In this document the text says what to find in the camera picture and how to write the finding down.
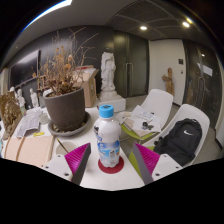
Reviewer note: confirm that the dark double door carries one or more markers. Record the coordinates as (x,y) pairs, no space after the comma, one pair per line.
(133,63)

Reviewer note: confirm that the grey plant saucer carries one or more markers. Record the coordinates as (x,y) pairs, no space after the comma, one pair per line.
(84,128)

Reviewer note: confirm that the white statue plinth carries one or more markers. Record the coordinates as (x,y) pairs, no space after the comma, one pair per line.
(115,103)

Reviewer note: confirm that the dried plant in grey pot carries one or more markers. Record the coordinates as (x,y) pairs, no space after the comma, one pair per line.
(66,110)

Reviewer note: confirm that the small yellow item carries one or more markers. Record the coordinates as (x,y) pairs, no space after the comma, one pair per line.
(38,134)

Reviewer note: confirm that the black backpack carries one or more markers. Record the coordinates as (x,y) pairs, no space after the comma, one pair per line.
(180,140)

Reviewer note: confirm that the wooden figure sculpture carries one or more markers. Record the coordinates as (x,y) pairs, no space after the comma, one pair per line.
(169,81)

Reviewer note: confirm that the flat round red coaster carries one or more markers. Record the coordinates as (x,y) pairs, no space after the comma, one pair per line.
(117,168)

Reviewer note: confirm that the light wooden drawing board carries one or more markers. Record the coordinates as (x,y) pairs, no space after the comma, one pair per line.
(33,150)

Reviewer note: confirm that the stack of papers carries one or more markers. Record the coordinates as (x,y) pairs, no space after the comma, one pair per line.
(143,116)

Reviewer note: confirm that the crumpled clear plastic bag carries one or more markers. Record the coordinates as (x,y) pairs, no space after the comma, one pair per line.
(30,121)

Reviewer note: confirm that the bright ceiling light panel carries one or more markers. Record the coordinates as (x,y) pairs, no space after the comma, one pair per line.
(53,8)

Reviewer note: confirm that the tall white plaster statue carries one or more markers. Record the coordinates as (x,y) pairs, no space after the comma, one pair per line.
(108,71)

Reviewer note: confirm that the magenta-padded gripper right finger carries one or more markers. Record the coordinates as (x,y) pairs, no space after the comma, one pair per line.
(148,160)

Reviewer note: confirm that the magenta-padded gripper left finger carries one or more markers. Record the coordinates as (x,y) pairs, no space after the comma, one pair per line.
(75,159)

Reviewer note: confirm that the black wall screen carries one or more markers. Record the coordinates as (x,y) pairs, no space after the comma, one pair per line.
(25,68)

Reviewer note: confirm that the recessed ceiling lights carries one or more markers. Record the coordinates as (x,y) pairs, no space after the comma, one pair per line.
(143,28)

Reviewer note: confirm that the white bottle with blue cap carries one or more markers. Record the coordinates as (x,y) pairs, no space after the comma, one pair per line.
(108,133)

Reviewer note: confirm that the stirring stick in mug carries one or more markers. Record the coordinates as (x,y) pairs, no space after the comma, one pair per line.
(62,145)

